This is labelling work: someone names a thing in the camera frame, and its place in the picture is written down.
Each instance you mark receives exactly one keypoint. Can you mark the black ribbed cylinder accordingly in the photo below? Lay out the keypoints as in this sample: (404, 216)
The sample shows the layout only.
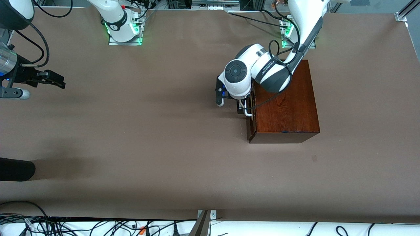
(16, 169)

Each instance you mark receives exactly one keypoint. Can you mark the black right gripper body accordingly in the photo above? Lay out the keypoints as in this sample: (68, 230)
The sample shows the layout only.
(23, 75)

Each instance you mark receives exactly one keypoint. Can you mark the dark brown wooden cabinet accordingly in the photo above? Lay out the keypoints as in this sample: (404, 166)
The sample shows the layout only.
(288, 118)

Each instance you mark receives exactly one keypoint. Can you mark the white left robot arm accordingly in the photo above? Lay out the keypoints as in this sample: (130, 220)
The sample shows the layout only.
(239, 82)

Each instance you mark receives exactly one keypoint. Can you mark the aluminium frame profile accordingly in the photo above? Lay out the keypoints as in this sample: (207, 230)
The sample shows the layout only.
(402, 16)

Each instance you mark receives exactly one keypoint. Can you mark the metal bracket with dark beam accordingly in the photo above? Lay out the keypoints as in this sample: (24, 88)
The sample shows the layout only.
(201, 224)

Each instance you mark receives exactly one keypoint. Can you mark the grey power strip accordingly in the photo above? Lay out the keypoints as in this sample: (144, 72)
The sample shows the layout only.
(215, 4)

